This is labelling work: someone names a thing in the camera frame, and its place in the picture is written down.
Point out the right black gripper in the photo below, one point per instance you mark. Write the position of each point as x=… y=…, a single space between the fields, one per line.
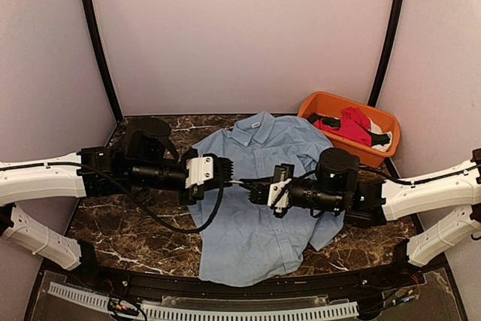
x=260 y=186

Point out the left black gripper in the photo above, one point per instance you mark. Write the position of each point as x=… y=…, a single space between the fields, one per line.
x=198 y=192

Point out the light blue button shirt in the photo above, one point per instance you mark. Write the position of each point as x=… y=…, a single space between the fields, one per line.
x=246 y=244

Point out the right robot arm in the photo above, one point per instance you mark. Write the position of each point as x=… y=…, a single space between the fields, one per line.
x=334 y=187

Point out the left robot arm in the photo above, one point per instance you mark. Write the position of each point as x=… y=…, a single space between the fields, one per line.
x=145 y=158

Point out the orange plastic basin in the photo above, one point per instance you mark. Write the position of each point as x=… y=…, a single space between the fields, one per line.
x=327 y=104

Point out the red and white clothes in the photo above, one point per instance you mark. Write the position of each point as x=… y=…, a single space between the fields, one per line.
x=354 y=126

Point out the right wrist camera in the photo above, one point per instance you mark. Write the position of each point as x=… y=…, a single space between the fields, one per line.
x=278 y=197

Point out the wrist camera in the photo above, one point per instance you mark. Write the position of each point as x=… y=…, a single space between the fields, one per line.
x=278 y=197
x=206 y=170

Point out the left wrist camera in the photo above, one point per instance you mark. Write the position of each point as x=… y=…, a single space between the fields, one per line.
x=206 y=170

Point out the black front rail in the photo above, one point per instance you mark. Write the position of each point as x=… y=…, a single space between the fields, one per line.
x=360 y=285

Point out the white slotted cable duct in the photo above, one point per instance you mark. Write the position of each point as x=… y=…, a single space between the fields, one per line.
x=177 y=308

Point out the left black frame post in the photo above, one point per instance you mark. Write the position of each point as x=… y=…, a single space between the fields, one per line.
x=97 y=46

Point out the black frame post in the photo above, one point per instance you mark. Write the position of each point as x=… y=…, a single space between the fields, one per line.
x=97 y=46
x=386 y=52

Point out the right black frame post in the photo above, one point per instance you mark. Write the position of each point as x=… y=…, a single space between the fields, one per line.
x=386 y=52

